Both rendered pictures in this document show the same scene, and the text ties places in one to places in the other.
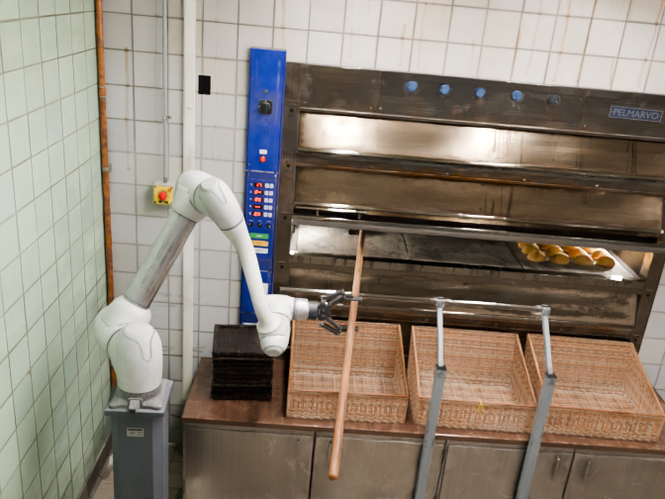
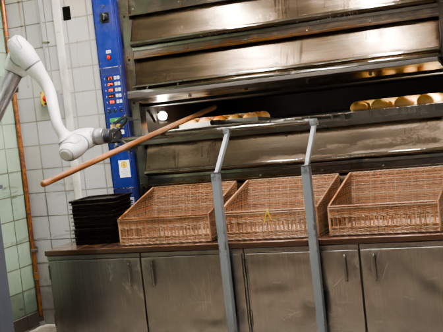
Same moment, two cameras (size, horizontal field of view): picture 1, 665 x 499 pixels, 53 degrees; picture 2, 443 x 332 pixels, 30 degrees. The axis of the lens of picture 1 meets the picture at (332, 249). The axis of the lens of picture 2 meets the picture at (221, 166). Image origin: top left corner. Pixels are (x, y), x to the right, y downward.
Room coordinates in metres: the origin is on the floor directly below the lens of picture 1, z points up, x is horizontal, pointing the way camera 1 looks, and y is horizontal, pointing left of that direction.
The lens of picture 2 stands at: (-1.29, -2.32, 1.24)
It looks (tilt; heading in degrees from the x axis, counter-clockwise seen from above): 3 degrees down; 25
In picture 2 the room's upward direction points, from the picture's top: 6 degrees counter-clockwise
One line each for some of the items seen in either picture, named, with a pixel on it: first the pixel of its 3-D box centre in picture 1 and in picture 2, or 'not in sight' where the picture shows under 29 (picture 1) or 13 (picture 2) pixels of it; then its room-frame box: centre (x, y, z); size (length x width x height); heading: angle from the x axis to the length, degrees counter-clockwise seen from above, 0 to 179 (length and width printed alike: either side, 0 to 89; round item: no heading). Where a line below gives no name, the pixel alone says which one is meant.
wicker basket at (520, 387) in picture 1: (468, 376); (280, 206); (2.84, -0.72, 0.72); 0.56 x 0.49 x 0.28; 91
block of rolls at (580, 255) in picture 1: (556, 241); (399, 101); (3.57, -1.25, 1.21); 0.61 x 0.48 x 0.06; 2
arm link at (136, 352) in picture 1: (138, 353); not in sight; (2.05, 0.65, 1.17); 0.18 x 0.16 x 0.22; 39
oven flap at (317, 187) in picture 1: (480, 199); (277, 55); (3.11, -0.69, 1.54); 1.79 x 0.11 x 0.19; 92
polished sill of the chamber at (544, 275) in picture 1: (467, 269); (285, 122); (3.13, -0.69, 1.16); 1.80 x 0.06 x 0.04; 92
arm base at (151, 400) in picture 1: (139, 391); not in sight; (2.02, 0.64, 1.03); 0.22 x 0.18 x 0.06; 6
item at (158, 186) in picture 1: (164, 192); (49, 98); (3.00, 0.81, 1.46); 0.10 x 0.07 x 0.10; 92
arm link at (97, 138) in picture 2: (301, 309); (101, 136); (2.45, 0.10, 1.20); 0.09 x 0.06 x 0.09; 2
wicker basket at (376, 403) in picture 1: (345, 367); (179, 212); (2.82, -0.12, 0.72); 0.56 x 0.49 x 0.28; 93
